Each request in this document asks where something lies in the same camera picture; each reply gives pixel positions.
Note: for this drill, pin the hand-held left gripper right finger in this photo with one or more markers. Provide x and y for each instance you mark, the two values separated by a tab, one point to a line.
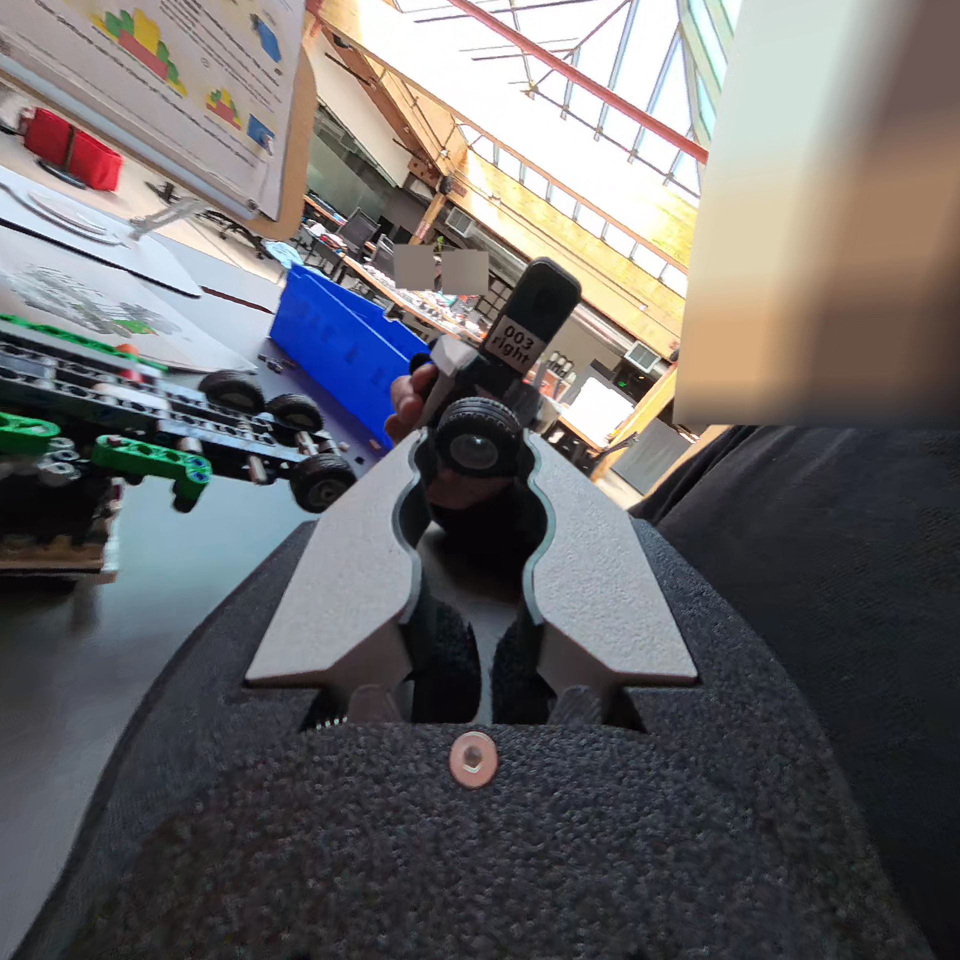
607	592

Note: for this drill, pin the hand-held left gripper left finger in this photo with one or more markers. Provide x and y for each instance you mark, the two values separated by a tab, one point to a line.
337	600

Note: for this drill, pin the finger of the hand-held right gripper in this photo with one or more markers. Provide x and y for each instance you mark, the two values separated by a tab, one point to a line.
546	414
450	367

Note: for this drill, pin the small black lego wheel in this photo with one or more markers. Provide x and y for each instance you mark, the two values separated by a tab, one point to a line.
480	442

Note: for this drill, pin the black green lego truck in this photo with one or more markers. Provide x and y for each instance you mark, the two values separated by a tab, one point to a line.
187	427

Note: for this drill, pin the person's right forearm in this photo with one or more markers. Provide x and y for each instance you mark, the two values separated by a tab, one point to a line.
487	536

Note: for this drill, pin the lego instruction booklet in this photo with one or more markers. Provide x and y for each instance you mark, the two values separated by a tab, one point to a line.
202	337

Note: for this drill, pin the person's right hand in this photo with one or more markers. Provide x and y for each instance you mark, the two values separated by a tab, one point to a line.
409	409

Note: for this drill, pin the white display screen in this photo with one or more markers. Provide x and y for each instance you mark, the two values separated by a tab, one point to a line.
606	411

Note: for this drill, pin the long cluttered work table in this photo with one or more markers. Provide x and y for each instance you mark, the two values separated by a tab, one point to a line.
420	309

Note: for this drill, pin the blue plastic bin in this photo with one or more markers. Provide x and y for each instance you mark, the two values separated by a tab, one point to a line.
337	352

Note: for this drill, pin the black office chair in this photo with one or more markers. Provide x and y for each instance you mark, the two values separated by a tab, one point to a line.
360	232
384	255

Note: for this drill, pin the light blue plastic bag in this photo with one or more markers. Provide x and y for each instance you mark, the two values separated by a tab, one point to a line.
283	253

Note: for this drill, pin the person's black clothing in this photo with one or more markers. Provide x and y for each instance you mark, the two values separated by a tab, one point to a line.
825	600

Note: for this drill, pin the red steel column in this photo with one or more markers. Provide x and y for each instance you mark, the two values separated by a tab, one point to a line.
585	81

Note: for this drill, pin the instruction board on stand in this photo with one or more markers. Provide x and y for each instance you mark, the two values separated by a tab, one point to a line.
304	112

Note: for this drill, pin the metal clipboard stand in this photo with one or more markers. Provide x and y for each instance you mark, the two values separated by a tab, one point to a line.
112	255

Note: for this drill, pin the red storage box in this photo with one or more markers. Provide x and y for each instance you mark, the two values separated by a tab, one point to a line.
71	150

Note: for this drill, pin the wall vent unit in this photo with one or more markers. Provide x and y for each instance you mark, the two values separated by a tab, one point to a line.
643	357
460	222

